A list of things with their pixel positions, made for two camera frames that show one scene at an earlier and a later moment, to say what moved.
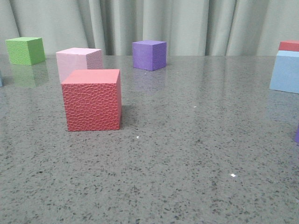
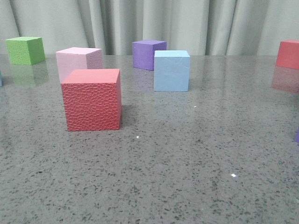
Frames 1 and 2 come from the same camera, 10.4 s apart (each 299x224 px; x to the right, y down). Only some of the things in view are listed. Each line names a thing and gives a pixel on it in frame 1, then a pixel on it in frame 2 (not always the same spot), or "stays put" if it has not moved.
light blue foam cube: (285, 75) → (171, 70)
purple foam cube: (149, 54) stays put
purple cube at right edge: (297, 135) stays put
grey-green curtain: (189, 27) stays put
